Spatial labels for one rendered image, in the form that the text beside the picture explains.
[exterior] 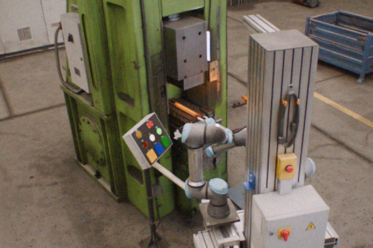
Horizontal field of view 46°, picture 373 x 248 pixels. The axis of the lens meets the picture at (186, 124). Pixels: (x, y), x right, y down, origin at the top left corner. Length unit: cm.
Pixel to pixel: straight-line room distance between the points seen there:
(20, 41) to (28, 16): 47
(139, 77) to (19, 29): 533
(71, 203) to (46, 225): 33
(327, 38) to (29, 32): 512
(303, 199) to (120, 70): 191
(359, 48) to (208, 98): 342
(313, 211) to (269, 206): 22
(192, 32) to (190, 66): 26
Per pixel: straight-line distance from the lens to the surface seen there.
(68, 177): 481
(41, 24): 847
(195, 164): 262
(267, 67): 201
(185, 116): 359
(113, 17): 348
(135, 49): 320
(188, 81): 339
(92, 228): 411
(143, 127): 311
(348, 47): 687
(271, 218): 224
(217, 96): 387
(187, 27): 325
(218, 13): 362
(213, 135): 248
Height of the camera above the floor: 272
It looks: 30 degrees down
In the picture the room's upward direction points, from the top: 3 degrees counter-clockwise
